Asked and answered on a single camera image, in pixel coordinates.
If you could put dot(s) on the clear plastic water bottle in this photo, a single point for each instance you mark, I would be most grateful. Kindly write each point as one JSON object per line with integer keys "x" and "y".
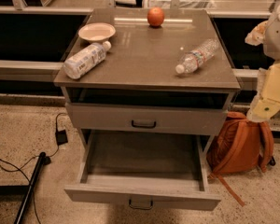
{"x": 194, "y": 59}

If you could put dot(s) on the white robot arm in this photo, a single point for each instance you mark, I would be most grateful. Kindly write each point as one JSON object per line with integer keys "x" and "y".
{"x": 266, "y": 102}

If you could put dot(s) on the black metal stand leg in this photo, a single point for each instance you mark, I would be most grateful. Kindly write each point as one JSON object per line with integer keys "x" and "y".
{"x": 26, "y": 192}

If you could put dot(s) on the white shallow bowl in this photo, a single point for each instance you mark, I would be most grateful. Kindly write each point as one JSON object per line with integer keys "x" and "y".
{"x": 96, "y": 32}

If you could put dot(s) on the black power adapter with cable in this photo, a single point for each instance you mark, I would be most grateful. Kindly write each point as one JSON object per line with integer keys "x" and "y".
{"x": 60, "y": 138}

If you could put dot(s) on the grey drawer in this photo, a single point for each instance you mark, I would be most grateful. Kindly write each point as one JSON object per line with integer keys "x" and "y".
{"x": 148, "y": 119}
{"x": 143, "y": 171}

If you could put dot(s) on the orange backpack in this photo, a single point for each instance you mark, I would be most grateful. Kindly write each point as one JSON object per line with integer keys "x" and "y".
{"x": 240, "y": 146}

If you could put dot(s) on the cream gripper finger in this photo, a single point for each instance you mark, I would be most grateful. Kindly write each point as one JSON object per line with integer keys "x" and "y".
{"x": 256, "y": 36}

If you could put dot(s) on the grey drawer cabinet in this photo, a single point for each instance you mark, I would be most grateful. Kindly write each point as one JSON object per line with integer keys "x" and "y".
{"x": 139, "y": 70}

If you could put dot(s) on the orange fruit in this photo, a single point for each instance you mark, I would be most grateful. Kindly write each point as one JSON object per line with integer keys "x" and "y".
{"x": 155, "y": 17}

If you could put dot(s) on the white labelled bottle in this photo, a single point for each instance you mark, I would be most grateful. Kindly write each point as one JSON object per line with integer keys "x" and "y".
{"x": 82, "y": 62}

